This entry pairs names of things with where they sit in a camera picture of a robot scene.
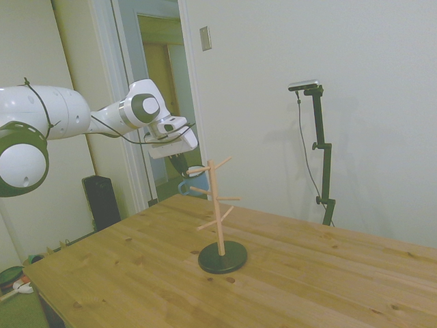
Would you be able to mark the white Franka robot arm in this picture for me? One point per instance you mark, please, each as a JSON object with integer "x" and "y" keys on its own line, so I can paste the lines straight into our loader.
{"x": 61, "y": 112}

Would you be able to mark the black jointed camera stand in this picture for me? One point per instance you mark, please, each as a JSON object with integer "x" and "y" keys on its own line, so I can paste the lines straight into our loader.
{"x": 326, "y": 177}

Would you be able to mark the metal wall switch plate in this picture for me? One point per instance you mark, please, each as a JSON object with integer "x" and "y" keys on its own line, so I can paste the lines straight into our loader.
{"x": 205, "y": 38}

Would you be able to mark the blue enamel mug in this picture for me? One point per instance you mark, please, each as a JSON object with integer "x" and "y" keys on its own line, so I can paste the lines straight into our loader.
{"x": 199, "y": 186}

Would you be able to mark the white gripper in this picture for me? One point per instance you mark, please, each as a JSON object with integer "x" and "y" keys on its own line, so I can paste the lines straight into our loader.
{"x": 174, "y": 145}

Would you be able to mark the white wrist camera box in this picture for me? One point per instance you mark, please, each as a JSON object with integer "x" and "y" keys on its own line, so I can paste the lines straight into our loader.
{"x": 172, "y": 124}

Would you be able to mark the wooden hallway door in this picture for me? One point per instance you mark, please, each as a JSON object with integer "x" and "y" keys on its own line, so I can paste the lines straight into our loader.
{"x": 160, "y": 68}

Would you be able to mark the white plastic floor item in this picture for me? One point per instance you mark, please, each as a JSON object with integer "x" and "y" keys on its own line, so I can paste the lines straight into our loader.
{"x": 24, "y": 287}

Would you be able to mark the cream closet door with knob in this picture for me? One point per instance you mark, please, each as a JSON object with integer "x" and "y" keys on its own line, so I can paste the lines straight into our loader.
{"x": 27, "y": 41}

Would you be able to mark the white open door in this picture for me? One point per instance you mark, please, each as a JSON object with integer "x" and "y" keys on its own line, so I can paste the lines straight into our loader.
{"x": 128, "y": 51}

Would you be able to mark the green round floor item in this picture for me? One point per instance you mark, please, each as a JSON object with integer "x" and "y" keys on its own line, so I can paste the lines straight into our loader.
{"x": 10, "y": 276}

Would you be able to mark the grey exterior camera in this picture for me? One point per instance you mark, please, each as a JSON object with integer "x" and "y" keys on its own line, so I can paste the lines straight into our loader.
{"x": 304, "y": 85}

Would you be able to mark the wooden mug tree black base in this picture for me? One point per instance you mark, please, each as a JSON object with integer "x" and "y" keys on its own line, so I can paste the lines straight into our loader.
{"x": 223, "y": 263}

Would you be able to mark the black tall speaker box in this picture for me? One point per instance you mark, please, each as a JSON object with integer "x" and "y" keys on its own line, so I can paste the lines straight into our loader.
{"x": 102, "y": 205}

